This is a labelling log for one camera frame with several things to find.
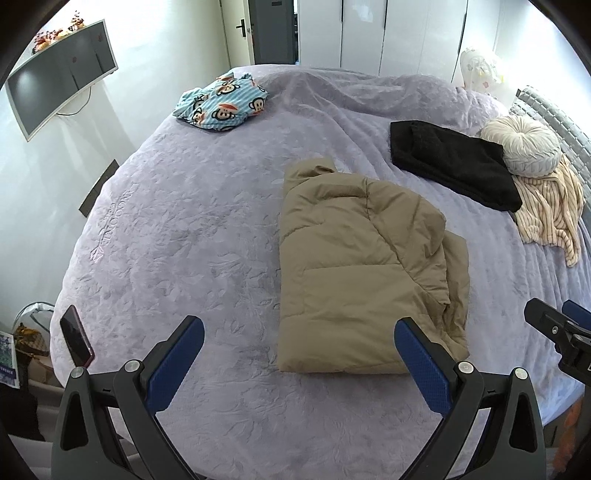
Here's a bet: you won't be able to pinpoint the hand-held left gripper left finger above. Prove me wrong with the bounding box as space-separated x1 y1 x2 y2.
51 315 205 480

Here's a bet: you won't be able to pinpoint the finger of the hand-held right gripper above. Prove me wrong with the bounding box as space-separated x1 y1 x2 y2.
562 300 591 326
525 298 573 344

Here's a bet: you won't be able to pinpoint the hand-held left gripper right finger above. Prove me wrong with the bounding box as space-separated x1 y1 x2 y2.
394 316 546 480

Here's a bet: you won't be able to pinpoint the khaki puffer jacket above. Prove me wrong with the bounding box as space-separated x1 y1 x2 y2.
277 158 471 376

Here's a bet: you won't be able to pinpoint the orange garment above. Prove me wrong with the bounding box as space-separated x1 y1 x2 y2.
551 399 583 469

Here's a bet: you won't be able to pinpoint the cream striped garment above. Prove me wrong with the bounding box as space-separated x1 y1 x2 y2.
512 154 586 267

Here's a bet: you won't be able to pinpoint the smartphone with pink case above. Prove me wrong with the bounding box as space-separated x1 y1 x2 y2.
60 305 95 367

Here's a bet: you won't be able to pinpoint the lavender plush bed blanket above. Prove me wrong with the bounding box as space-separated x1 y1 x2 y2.
50 65 591 478

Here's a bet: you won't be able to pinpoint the brown patterned handbag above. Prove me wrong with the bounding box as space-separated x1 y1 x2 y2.
13 323 50 357

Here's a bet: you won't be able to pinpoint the white round basket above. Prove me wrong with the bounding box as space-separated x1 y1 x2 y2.
13 301 57 330

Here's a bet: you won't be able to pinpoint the blue printed book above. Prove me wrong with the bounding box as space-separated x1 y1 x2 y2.
0 330 20 389

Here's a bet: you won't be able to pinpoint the round cream pleated cushion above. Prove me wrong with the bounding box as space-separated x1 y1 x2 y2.
480 116 561 177

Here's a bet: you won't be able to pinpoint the black knit sweater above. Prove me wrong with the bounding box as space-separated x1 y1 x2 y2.
390 120 523 213

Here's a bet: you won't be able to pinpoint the grey quilted headboard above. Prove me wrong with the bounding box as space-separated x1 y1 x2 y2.
509 85 591 217

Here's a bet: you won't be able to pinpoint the blue monkey print garment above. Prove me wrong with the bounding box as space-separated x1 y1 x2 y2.
173 73 269 132

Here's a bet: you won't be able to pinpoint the white patterned pillow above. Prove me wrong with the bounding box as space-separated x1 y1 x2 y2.
457 47 503 95

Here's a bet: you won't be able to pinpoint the white wardrobe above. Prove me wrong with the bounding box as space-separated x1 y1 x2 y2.
295 0 504 88

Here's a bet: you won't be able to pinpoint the dark grey door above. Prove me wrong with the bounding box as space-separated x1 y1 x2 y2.
248 0 298 65

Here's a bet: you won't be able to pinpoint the small figurines on television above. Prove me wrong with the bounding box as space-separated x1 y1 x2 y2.
31 9 86 54

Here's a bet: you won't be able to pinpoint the dark wall plate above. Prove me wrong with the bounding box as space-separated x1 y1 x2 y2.
79 159 120 217

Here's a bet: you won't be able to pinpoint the television cable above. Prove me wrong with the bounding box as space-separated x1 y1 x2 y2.
55 85 93 116

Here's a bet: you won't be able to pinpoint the wall-mounted television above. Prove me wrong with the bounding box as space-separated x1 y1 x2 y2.
6 19 118 143

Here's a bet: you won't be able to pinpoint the white door with handle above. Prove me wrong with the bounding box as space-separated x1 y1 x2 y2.
221 0 256 68

